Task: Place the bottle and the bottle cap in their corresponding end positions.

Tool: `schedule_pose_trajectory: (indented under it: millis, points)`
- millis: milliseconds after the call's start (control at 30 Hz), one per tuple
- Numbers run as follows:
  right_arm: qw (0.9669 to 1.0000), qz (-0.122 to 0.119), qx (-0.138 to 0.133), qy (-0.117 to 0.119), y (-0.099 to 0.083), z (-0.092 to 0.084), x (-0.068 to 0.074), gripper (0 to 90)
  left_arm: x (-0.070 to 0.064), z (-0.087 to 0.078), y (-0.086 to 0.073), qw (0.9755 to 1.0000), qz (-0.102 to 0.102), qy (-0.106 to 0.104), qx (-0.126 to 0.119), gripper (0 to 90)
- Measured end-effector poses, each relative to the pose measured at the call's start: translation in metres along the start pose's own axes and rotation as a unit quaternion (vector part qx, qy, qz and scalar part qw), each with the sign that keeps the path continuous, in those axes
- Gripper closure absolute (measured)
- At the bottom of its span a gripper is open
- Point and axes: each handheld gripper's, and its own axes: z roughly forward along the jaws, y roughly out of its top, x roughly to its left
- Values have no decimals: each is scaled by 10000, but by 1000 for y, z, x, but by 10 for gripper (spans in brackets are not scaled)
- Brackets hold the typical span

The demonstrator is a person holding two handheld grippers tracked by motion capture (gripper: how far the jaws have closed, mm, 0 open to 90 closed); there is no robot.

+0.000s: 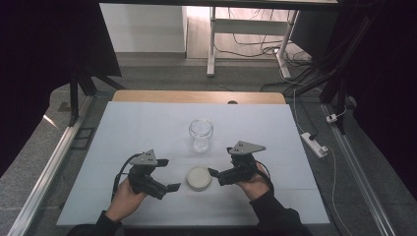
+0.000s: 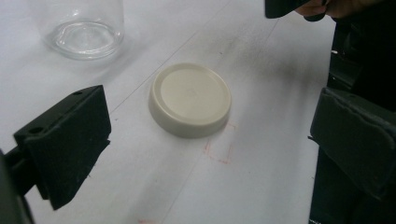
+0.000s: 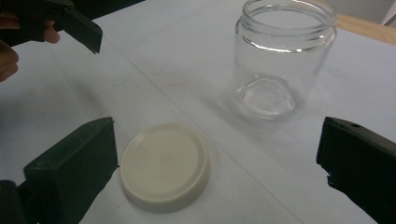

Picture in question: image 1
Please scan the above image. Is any clear glass jar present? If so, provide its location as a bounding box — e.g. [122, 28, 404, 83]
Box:
[188, 117, 214, 154]

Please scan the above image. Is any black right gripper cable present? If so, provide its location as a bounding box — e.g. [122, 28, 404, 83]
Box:
[255, 159, 275, 195]

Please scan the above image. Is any pale blue table mat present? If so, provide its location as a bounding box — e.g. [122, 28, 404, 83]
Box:
[56, 100, 330, 227]

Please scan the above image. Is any person's right hand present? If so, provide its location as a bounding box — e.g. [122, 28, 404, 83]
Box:
[235, 162, 273, 202]

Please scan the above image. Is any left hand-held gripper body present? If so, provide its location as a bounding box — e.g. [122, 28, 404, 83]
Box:
[127, 148, 170, 201]

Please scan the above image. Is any white power strip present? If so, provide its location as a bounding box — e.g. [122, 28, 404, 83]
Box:
[300, 132, 329, 159]

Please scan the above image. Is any white jar lid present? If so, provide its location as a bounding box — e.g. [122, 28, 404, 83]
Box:
[185, 165, 213, 193]

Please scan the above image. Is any wooden table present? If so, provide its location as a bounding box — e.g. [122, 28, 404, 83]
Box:
[112, 89, 287, 105]

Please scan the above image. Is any person's left hand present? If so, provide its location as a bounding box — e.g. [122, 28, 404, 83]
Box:
[104, 177, 149, 224]

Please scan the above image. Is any white desk frame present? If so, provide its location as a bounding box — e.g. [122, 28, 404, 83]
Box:
[206, 6, 300, 80]

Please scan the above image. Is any white power strip cable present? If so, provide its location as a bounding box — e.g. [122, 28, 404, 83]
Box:
[324, 146, 354, 236]

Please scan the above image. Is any black rectangular floor frame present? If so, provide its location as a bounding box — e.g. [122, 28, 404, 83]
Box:
[70, 127, 96, 151]

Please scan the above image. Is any aluminium floor rail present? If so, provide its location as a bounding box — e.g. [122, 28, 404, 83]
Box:
[321, 102, 397, 236]
[7, 94, 94, 236]

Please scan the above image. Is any black metal stand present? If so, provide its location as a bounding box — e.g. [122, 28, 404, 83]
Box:
[284, 13, 378, 136]
[67, 63, 127, 128]

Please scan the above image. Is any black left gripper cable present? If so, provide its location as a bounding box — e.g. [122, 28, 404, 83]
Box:
[110, 152, 145, 202]

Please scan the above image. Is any tangle of black floor cables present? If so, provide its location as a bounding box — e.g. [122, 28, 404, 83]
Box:
[214, 7, 316, 93]

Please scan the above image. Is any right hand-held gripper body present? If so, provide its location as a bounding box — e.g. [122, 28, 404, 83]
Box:
[216, 141, 268, 187]

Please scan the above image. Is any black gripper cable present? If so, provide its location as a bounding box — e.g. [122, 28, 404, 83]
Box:
[255, 159, 275, 195]
[110, 152, 145, 202]

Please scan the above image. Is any white cabinet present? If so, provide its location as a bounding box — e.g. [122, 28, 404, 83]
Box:
[98, 3, 189, 54]

